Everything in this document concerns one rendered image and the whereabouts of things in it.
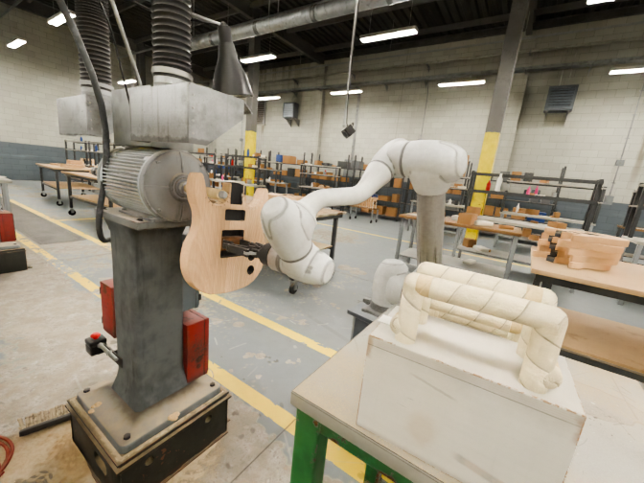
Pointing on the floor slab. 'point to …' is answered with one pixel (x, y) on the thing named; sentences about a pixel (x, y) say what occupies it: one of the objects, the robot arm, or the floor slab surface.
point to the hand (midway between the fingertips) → (233, 243)
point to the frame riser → (155, 467)
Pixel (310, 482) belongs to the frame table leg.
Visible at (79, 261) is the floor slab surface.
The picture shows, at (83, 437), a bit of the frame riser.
